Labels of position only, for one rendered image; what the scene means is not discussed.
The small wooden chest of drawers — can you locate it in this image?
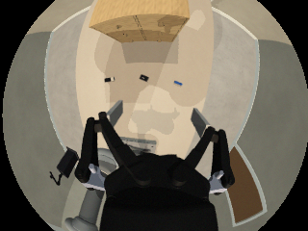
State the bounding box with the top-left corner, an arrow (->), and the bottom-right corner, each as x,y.
89,0 -> 190,42

